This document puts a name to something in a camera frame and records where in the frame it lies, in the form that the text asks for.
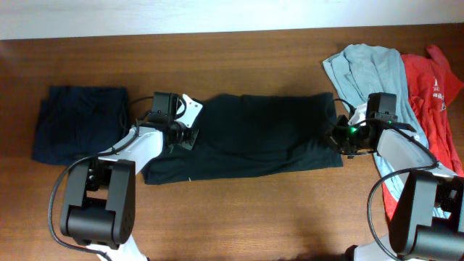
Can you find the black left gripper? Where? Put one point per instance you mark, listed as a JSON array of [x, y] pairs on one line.
[[189, 141]]

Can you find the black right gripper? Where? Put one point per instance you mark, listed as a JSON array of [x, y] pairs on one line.
[[341, 121]]

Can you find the dark green shirt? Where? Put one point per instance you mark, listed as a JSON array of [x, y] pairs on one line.
[[251, 136]]

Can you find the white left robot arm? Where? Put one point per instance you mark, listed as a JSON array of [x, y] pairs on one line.
[[99, 207]]

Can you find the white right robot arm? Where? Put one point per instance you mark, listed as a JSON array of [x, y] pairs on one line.
[[428, 221]]

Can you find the light blue shirt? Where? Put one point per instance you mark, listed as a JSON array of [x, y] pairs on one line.
[[360, 70]]

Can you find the red shirt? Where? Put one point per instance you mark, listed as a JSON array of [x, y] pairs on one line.
[[432, 87]]

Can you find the folded navy blue shirt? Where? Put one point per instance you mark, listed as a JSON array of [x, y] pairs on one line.
[[75, 121]]

